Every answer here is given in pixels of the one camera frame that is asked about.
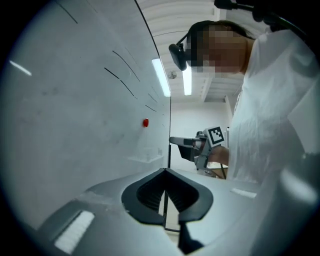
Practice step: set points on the person in white coat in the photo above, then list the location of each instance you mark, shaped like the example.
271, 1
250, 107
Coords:
270, 112

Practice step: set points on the ceiling light tube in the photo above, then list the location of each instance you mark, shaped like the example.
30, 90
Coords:
187, 82

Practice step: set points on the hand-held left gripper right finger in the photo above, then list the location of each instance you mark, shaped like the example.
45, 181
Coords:
225, 207

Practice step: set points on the person's face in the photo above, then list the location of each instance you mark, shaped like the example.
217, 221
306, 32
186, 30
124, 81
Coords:
225, 50

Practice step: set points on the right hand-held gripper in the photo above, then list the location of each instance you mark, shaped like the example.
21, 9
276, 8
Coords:
215, 136

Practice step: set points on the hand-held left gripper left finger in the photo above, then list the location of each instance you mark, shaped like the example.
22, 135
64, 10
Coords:
107, 225

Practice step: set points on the black head-mounted camera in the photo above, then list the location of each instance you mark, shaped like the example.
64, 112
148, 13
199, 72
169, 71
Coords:
178, 56

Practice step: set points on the person's right forearm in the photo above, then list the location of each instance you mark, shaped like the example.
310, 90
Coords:
220, 155

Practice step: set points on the round smoke detector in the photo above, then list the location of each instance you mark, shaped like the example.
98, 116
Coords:
172, 74

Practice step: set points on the brown wooden table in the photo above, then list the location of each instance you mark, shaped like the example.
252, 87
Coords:
220, 173

